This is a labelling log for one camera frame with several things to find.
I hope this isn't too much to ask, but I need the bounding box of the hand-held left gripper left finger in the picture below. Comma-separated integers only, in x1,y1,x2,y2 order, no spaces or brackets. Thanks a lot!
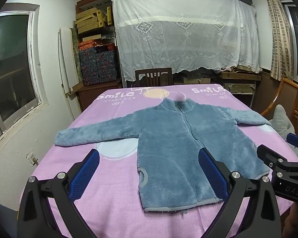
17,149,100,238

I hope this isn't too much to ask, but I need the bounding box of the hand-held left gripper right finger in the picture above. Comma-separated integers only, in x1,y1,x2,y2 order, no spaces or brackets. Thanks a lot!
198,147,282,238

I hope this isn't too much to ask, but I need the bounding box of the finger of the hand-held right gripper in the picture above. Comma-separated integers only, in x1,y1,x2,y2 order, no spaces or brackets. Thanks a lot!
286,132,298,153
256,144,288,170

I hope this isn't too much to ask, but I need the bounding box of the blue fleece jacket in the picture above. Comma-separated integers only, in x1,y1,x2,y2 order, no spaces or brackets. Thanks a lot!
54,98,272,213

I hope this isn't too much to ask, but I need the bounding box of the grey pillow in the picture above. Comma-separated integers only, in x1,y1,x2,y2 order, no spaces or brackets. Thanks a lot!
270,104,298,140

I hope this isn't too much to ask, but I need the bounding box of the pink printed bedsheet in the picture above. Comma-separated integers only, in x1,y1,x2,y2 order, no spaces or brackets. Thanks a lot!
20,83,298,238

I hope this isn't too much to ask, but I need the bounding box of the light wooden armchair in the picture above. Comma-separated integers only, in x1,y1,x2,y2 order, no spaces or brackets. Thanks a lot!
261,78,298,139

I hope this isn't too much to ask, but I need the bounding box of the dark wooden desk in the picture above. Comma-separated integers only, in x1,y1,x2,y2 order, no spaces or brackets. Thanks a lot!
219,71,263,109

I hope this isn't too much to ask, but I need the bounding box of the wooden cabinet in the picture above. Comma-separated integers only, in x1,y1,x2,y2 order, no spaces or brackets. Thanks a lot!
78,79,123,112

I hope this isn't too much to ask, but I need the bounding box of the stack of patterned blue boxes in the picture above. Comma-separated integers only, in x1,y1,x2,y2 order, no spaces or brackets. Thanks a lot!
79,50,118,86

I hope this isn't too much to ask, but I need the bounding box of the dark wooden chair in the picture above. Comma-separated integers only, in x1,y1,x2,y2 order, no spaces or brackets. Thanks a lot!
135,67,173,88

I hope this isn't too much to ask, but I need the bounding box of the checked beige curtain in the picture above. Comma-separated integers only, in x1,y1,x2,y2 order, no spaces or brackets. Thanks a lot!
260,0,295,81

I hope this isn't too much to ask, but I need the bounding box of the white board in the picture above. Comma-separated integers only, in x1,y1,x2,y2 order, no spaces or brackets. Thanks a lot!
58,27,81,95

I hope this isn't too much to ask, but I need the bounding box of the green patterned roll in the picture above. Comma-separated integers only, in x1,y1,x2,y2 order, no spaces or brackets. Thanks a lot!
72,28,84,85

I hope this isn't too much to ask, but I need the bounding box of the orange patterned box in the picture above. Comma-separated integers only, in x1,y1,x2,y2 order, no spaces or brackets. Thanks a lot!
79,41,116,51

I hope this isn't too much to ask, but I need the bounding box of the white lace cloth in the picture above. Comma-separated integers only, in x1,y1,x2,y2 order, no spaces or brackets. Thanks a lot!
108,0,262,81

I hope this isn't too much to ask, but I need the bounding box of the wooden shelf unit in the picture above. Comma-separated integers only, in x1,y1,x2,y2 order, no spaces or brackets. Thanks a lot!
76,0,122,87

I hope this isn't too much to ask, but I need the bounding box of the yellow woven box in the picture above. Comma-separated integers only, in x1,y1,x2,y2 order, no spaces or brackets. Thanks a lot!
76,8,101,20
77,22,107,34
75,15,107,29

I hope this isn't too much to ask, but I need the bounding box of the wall socket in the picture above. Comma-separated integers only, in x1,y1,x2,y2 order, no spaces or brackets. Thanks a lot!
26,152,39,166

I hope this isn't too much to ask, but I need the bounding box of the aluminium frame window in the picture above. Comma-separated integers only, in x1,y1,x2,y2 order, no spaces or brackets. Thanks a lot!
0,3,43,147

